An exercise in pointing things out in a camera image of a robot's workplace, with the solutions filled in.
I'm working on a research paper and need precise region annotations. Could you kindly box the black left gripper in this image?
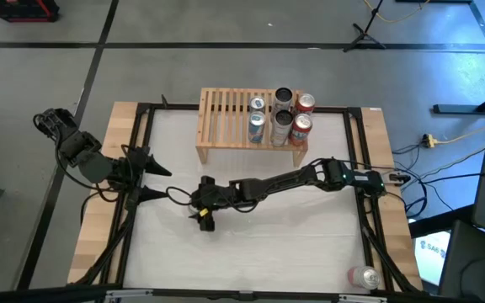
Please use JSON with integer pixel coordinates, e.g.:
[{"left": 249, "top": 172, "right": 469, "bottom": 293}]
[{"left": 114, "top": 145, "right": 173, "bottom": 211}]

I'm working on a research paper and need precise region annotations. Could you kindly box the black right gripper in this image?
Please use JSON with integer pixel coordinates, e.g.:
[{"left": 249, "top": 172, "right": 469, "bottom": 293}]
[{"left": 190, "top": 175, "right": 248, "bottom": 232}]

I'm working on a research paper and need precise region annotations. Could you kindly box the blue silver Red Bull can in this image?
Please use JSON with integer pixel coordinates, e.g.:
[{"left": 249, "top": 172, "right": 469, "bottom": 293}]
[
  {"left": 247, "top": 110, "right": 268, "bottom": 145},
  {"left": 248, "top": 95, "right": 267, "bottom": 114}
]

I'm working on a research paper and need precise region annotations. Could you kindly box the tall silver beverage can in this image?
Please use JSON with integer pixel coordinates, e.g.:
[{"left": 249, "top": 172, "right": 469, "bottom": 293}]
[
  {"left": 269, "top": 109, "right": 295, "bottom": 148},
  {"left": 272, "top": 87, "right": 294, "bottom": 113}
]

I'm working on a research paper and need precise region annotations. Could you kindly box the red and blue Fanta can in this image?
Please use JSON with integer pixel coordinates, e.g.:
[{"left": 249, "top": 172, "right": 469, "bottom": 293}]
[
  {"left": 293, "top": 92, "right": 316, "bottom": 115},
  {"left": 287, "top": 112, "right": 314, "bottom": 147}
]

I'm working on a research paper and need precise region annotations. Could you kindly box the wooden slatted shelf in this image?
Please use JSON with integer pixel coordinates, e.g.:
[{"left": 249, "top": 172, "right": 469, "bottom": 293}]
[{"left": 195, "top": 87, "right": 310, "bottom": 168}]

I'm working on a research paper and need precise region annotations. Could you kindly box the red and black crate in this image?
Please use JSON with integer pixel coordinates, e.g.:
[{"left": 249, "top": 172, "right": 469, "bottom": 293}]
[{"left": 0, "top": 0, "right": 61, "bottom": 23}]

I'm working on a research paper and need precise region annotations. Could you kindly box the black tripod stand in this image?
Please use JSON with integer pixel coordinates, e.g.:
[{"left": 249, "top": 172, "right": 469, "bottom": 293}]
[{"left": 343, "top": 0, "right": 387, "bottom": 53}]

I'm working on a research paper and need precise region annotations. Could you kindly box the white printed sign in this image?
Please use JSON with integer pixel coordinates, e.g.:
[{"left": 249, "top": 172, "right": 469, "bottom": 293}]
[{"left": 413, "top": 230, "right": 452, "bottom": 287}]

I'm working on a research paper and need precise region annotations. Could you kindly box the black desk base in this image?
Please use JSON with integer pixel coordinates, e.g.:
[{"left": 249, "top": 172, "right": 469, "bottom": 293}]
[{"left": 432, "top": 83, "right": 485, "bottom": 115}]

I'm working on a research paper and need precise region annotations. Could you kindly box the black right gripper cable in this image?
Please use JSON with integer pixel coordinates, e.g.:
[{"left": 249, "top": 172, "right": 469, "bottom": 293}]
[{"left": 165, "top": 185, "right": 197, "bottom": 207}]

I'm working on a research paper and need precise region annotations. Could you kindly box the black table frame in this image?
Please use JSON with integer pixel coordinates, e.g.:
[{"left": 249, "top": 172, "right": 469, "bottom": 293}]
[{"left": 73, "top": 102, "right": 423, "bottom": 295}]

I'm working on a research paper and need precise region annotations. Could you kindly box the yellow cable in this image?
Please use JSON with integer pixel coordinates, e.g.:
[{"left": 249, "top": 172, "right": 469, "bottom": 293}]
[{"left": 362, "top": 0, "right": 431, "bottom": 24}]

